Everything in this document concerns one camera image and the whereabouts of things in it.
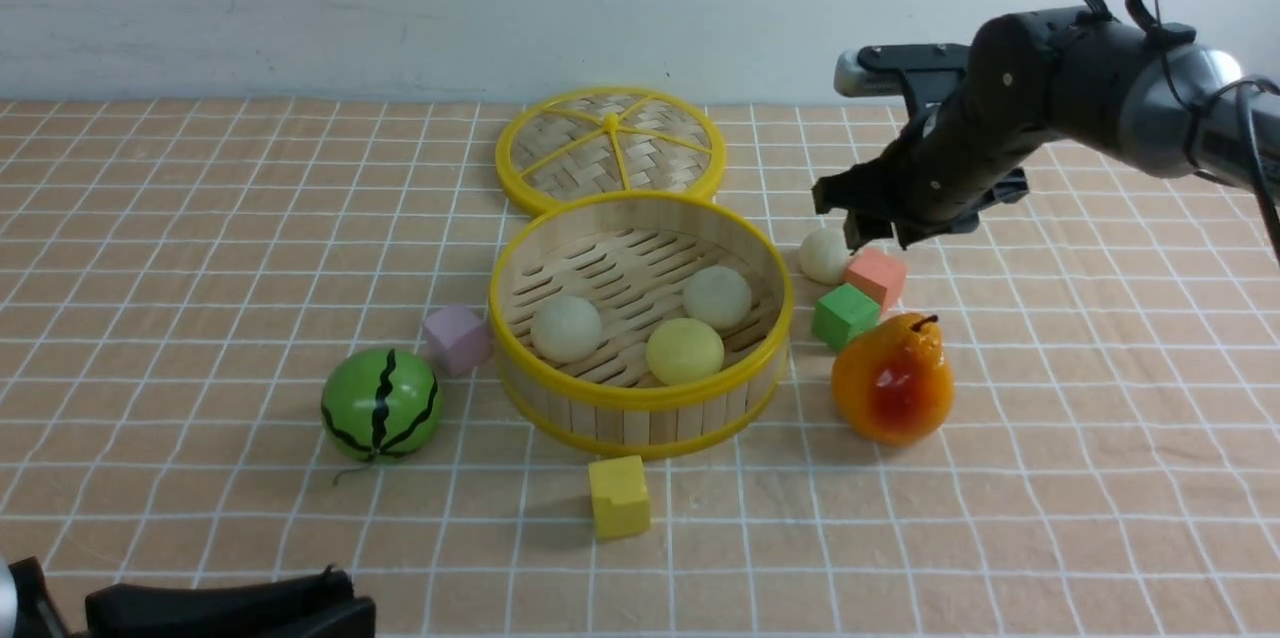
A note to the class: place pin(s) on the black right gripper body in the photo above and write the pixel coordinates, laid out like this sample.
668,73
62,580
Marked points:
942,170

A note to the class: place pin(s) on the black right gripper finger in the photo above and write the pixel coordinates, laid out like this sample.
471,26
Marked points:
859,230

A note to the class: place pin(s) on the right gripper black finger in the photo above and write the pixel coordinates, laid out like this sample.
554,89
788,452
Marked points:
908,235

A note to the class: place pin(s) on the white bun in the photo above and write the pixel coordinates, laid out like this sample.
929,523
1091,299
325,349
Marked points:
823,256
719,296
566,329

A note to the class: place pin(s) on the yellow bun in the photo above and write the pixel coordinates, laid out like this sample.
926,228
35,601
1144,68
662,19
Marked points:
684,350

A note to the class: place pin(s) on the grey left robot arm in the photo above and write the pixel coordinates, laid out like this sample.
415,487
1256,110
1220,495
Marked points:
320,605

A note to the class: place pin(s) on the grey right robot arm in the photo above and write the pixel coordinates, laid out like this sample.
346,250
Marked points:
1154,100

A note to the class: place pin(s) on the bamboo steamer tray yellow rim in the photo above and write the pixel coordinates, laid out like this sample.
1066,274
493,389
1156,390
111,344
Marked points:
630,254

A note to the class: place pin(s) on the woven bamboo steamer lid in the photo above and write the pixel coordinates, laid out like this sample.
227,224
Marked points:
608,139

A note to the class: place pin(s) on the pink cube block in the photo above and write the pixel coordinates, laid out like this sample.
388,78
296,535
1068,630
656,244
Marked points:
880,276

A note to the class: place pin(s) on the green cube block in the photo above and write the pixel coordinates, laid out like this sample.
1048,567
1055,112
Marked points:
842,314

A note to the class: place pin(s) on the orange toy pear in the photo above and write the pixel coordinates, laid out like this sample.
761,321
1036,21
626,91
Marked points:
893,384

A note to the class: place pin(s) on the yellow cube block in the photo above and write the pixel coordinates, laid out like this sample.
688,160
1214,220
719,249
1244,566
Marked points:
619,496

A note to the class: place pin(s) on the purple cube block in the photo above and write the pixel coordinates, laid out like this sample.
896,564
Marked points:
457,339

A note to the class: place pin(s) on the green toy watermelon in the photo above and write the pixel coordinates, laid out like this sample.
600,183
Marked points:
381,405

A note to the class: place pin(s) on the checkered orange tablecloth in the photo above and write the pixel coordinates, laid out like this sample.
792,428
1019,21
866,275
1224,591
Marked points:
179,277

